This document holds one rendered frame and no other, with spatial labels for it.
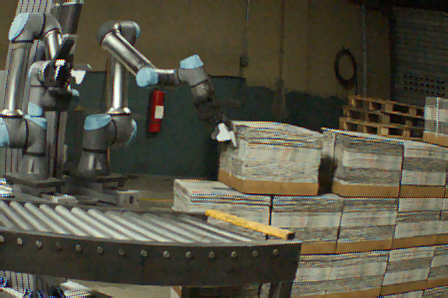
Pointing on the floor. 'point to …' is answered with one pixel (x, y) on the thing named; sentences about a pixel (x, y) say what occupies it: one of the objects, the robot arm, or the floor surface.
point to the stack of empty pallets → (383, 118)
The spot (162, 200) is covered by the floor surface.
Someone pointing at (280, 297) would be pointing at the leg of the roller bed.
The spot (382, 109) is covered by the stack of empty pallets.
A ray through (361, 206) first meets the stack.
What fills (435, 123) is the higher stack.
